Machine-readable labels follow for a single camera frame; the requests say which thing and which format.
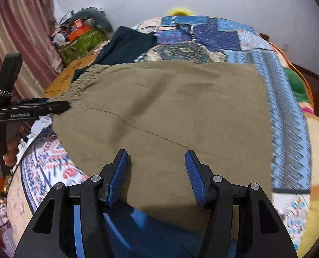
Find grey plush toy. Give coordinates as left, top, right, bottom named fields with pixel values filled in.
left=69, top=8, right=113, bottom=33

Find colourful fleece blanket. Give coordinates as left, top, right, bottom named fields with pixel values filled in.
left=266, top=41, right=319, bottom=257

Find person left hand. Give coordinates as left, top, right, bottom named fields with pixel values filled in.
left=3, top=124, right=24, bottom=167

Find yellow curved pillow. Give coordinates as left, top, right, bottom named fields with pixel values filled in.
left=167, top=7, right=194, bottom=16

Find dark teal folded garment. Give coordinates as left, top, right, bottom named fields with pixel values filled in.
left=72, top=26, right=157, bottom=81

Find olive khaki pants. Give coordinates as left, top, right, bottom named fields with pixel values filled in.
left=52, top=61, right=273, bottom=231

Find blue patchwork bedspread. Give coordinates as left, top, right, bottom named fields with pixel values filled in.
left=20, top=16, right=312, bottom=247

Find orange box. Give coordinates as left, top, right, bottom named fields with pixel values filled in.
left=68, top=19, right=91, bottom=41

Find green fabric storage box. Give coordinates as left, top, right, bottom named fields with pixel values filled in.
left=57, top=28, right=107, bottom=67

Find striped red curtain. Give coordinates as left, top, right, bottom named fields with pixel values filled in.
left=0, top=0, right=64, bottom=99

